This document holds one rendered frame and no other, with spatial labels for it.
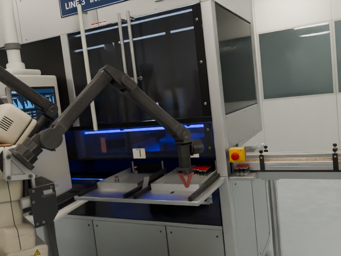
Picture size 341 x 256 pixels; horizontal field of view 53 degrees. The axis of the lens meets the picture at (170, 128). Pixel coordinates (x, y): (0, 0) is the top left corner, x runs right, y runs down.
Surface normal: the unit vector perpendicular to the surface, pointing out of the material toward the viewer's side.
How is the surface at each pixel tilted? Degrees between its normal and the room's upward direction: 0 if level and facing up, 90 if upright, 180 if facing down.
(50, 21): 90
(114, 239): 90
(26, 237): 90
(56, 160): 90
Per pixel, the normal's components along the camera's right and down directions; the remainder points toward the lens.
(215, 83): -0.44, 0.14
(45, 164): 0.94, -0.07
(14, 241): 0.59, 0.02
